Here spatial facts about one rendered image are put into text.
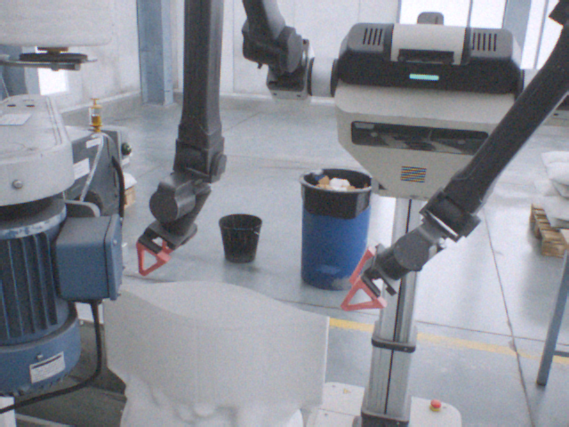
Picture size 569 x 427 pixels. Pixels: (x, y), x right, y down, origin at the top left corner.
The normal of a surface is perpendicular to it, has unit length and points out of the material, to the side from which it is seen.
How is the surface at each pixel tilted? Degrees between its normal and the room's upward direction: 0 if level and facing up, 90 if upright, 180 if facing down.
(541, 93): 103
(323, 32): 90
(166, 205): 88
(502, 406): 0
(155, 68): 90
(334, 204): 93
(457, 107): 40
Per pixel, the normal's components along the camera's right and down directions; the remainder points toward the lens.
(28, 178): 0.77, 0.26
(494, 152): -0.64, 0.44
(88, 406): -0.25, 0.32
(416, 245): -0.45, 0.11
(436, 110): -0.14, -0.51
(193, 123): -0.40, 0.51
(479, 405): 0.04, -0.94
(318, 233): -0.54, 0.31
